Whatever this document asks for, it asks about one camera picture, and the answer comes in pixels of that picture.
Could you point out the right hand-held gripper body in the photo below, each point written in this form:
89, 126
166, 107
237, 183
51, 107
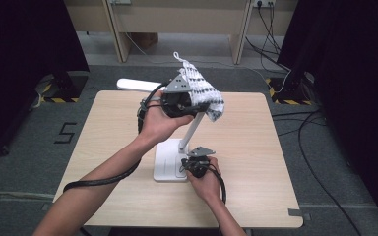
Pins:
198, 164

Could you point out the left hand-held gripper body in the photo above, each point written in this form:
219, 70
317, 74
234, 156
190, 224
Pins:
175, 98

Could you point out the white cloth with black pattern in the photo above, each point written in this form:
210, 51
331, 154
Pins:
206, 91

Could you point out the white desk lamp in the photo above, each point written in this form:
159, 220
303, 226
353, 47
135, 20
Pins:
169, 160

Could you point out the person's right hand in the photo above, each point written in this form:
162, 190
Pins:
210, 187

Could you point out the person's left hand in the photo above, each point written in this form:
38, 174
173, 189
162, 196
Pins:
157, 126

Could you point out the brown cardboard box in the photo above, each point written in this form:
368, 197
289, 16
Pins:
147, 40

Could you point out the beige wooden desk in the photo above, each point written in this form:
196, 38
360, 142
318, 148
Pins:
177, 16

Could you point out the stand base with striped tape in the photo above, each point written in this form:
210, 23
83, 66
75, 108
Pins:
62, 88
292, 91

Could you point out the grey tape piece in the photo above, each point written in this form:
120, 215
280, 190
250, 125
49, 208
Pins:
46, 206
300, 213

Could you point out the black curtain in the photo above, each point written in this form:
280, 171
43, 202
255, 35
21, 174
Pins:
23, 65
357, 82

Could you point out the white wall socket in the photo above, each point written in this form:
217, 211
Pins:
264, 2

